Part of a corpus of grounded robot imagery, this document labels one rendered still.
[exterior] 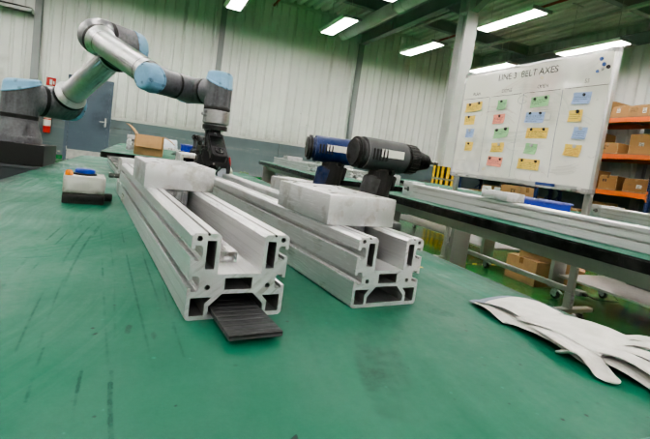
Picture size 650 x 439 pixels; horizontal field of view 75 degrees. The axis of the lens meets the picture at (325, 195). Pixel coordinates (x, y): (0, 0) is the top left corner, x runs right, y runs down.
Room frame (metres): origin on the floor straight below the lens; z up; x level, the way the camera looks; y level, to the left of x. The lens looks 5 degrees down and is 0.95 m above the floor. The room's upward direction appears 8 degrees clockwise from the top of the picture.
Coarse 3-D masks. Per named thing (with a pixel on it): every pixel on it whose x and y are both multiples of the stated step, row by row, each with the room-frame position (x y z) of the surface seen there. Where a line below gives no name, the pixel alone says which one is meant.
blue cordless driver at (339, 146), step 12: (312, 144) 0.95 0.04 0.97; (324, 144) 0.95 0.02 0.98; (336, 144) 0.96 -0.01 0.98; (312, 156) 0.96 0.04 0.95; (324, 156) 0.95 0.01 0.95; (336, 156) 0.96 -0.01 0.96; (324, 168) 0.97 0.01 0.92; (336, 168) 0.97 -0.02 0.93; (324, 180) 0.96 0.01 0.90; (336, 180) 0.97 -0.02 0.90
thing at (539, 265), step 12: (144, 144) 3.13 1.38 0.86; (156, 144) 3.16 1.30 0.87; (156, 156) 3.19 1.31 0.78; (516, 192) 4.78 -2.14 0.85; (528, 192) 4.77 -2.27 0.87; (528, 252) 4.12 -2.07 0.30; (516, 264) 4.18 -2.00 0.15; (528, 264) 4.05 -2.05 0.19; (540, 264) 3.97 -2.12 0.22; (516, 276) 4.16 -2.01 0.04
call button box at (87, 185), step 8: (64, 176) 0.87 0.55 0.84; (72, 176) 0.88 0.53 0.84; (80, 176) 0.89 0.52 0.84; (88, 176) 0.90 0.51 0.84; (96, 176) 0.92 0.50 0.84; (64, 184) 0.87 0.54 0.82; (72, 184) 0.88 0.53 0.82; (80, 184) 0.89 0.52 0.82; (88, 184) 0.90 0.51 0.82; (96, 184) 0.90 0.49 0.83; (104, 184) 0.91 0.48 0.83; (64, 192) 0.88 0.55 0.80; (72, 192) 0.88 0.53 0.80; (80, 192) 0.89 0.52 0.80; (88, 192) 0.90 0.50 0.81; (96, 192) 0.90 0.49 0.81; (64, 200) 0.88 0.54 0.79; (72, 200) 0.88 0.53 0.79; (80, 200) 0.89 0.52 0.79; (88, 200) 0.90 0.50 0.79; (96, 200) 0.91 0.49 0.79; (104, 200) 0.94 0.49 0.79
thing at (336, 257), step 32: (224, 192) 0.93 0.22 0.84; (256, 192) 0.81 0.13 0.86; (288, 224) 0.64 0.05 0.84; (320, 224) 0.56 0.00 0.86; (288, 256) 0.63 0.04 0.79; (320, 256) 0.57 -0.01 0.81; (352, 256) 0.49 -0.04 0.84; (384, 256) 0.55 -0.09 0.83; (416, 256) 0.53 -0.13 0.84; (352, 288) 0.48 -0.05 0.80; (384, 288) 0.55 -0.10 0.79
